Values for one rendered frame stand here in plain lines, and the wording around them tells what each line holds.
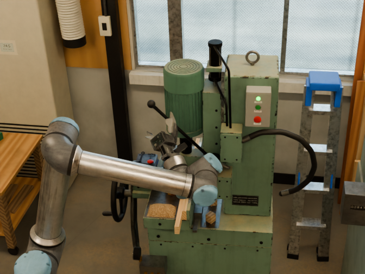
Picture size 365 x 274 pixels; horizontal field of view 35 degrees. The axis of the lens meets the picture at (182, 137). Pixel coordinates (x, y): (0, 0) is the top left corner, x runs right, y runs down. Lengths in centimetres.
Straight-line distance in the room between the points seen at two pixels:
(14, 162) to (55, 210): 139
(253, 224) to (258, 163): 31
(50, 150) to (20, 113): 201
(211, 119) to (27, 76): 176
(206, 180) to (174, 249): 71
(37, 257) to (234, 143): 94
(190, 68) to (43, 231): 92
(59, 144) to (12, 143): 188
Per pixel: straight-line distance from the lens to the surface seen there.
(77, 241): 389
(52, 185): 233
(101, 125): 429
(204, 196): 211
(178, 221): 249
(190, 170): 225
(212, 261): 279
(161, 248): 277
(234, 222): 270
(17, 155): 385
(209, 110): 247
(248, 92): 231
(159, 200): 267
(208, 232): 267
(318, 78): 318
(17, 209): 395
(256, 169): 257
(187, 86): 241
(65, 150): 209
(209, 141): 255
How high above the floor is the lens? 254
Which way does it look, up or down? 32 degrees down
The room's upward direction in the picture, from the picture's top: 2 degrees counter-clockwise
